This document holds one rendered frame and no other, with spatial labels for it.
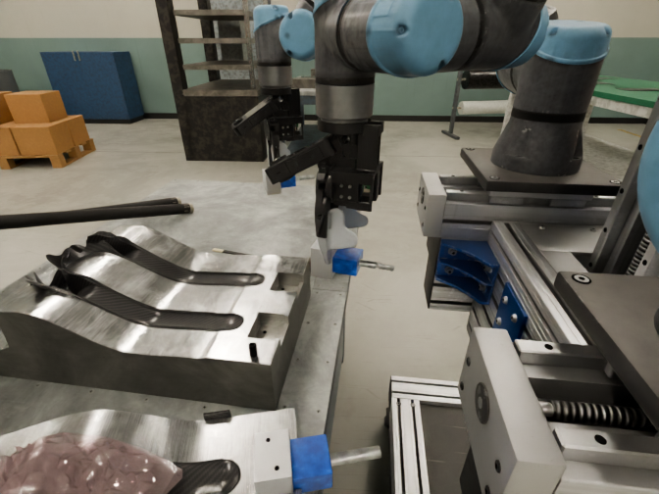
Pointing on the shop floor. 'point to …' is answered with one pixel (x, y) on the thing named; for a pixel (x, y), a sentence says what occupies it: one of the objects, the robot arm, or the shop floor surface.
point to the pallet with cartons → (39, 129)
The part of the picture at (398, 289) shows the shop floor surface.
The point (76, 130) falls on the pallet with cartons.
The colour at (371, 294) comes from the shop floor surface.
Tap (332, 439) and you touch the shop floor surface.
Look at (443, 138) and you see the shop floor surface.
